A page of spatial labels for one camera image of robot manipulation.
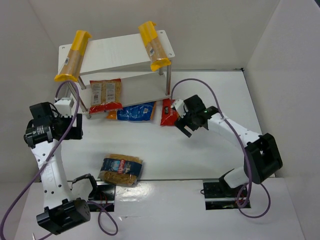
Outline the small red pasta bag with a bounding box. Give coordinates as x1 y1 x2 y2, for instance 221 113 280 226
160 98 179 126

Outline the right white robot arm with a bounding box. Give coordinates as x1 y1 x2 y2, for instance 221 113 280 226
171 95 283 193

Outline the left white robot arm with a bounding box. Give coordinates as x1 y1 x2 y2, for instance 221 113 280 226
23 97 97 235

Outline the blue and orange pasta bag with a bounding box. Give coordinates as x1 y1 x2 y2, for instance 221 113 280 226
106 101 156 122

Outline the red pasta bag on shelf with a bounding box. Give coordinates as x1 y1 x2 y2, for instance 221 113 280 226
89 78 123 114

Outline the Agnesi penne pasta bag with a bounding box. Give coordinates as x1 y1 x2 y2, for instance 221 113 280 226
98 154 144 187

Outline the white two-tier shelf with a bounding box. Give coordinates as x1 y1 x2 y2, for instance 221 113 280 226
58 30 175 118

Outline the left yellow spaghetti package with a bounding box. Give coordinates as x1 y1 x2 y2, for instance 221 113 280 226
54 30 92 83

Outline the yellow spaghetti package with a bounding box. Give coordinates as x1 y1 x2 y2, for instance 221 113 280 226
54 30 92 83
138 21 171 72

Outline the right yellow spaghetti package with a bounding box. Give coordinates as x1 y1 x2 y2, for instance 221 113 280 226
138 21 171 72

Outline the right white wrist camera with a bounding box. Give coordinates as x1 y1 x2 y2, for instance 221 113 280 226
171 99 188 118

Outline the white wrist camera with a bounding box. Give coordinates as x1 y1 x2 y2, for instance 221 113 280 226
171 99 188 118
54 97 75 118

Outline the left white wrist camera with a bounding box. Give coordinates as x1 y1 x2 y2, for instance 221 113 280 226
54 97 75 118

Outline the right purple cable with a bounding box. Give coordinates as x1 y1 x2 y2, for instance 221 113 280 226
170 78 272 219

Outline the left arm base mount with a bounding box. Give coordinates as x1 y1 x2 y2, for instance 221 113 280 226
88 181 116 212

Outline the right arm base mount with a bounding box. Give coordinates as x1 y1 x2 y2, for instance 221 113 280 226
200 179 241 211

